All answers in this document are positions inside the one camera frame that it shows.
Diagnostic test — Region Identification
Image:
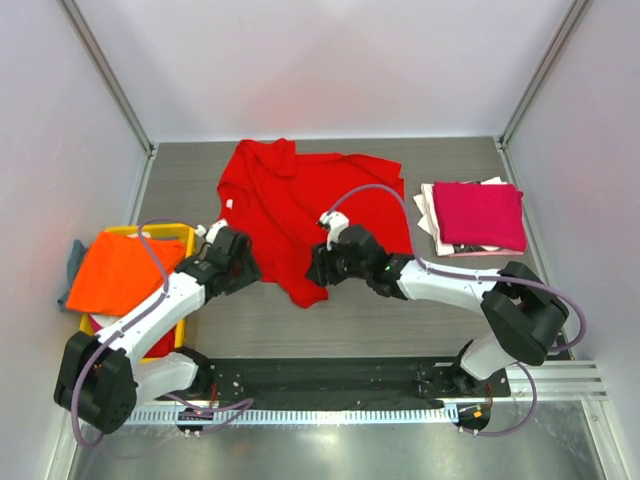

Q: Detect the aluminium frame post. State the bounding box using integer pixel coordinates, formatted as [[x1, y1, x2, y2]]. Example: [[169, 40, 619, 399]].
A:
[[497, 0, 594, 150], [57, 0, 157, 157]]

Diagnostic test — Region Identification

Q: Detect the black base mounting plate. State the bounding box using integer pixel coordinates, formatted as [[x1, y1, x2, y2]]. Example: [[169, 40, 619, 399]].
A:
[[174, 357, 511, 411]]

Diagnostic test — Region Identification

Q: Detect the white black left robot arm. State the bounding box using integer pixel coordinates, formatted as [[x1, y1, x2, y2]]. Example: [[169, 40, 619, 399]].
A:
[[54, 220, 262, 447]]

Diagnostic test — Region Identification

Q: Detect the orange t-shirt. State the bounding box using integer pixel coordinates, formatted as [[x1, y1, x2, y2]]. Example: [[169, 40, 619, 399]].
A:
[[66, 231, 186, 317]]

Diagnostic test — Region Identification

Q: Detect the dark red t-shirt in bin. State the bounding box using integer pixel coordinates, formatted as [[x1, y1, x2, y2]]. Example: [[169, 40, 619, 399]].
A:
[[143, 328, 176, 360]]

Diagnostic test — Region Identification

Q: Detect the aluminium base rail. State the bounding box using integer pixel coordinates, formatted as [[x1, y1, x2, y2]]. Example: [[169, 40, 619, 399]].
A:
[[129, 358, 609, 406]]

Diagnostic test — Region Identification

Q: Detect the grey t-shirt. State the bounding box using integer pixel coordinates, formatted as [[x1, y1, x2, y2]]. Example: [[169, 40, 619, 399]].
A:
[[56, 239, 88, 311]]

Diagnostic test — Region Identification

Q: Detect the folded magenta t-shirt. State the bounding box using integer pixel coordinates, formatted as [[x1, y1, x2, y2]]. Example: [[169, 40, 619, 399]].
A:
[[432, 182, 527, 252]]

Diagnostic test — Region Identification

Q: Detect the left aluminium frame post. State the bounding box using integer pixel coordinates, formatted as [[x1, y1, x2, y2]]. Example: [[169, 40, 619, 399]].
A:
[[57, 0, 157, 157]]

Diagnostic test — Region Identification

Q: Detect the folded black patterned t-shirt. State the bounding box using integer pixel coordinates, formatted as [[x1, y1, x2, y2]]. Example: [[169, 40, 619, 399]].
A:
[[452, 244, 487, 255]]

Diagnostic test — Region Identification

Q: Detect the folded pink t-shirt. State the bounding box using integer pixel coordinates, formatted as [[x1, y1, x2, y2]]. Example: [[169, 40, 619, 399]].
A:
[[435, 241, 523, 257]]

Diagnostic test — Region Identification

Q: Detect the yellow plastic bin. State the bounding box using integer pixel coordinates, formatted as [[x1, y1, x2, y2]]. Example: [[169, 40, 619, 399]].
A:
[[75, 223, 195, 335]]

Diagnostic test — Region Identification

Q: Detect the right aluminium frame post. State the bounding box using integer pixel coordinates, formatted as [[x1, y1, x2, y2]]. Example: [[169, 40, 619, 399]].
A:
[[497, 0, 594, 150]]

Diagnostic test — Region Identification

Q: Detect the white slotted cable duct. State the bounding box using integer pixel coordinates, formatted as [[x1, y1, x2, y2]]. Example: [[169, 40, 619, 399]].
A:
[[125, 403, 458, 427]]

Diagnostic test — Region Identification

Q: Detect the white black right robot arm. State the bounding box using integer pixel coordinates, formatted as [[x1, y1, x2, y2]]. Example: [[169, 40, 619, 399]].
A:
[[306, 225, 569, 396]]

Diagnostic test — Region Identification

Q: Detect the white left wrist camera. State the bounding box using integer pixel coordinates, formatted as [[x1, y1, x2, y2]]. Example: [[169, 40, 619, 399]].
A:
[[194, 219, 229, 244]]

